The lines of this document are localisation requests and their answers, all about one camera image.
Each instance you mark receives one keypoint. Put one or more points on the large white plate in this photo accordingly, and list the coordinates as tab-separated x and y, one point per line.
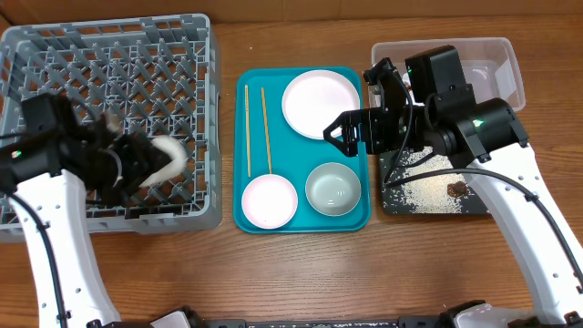
314	99

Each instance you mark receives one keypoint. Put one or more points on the black tray with rice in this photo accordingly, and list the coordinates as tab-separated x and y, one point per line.
427	196

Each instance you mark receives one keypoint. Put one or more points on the brown food scrap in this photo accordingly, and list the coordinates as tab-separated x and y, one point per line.
457	190

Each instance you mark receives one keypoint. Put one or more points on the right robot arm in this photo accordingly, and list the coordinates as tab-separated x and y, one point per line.
433	106

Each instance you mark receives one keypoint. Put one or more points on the wooden chopstick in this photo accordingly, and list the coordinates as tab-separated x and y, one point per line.
248	128
266	129

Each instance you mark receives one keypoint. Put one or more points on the grey plastic dish rack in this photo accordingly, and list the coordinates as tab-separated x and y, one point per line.
156	75

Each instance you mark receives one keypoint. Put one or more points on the small pink saucer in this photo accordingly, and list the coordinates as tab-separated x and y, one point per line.
269	202

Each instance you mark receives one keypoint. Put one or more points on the right wooden chopstick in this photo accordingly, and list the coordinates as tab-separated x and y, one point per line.
266	129

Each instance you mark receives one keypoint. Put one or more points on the teal serving tray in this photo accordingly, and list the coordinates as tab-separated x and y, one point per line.
293	156

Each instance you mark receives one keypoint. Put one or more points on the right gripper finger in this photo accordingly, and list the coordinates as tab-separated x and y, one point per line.
348	122
348	147

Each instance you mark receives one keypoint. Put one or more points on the clear plastic bin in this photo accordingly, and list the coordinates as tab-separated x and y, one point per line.
489	64

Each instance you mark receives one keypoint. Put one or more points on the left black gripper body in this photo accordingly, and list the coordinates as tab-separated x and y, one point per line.
124	169

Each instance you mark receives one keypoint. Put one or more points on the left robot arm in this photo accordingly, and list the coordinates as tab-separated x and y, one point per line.
46	175

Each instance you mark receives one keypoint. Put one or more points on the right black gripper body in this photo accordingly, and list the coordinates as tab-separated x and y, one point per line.
387	130

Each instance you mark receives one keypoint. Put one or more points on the left wooden chopstick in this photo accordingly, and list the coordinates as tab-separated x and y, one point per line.
248	128

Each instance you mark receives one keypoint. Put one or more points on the grey bowl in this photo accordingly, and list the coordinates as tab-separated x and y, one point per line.
333	189

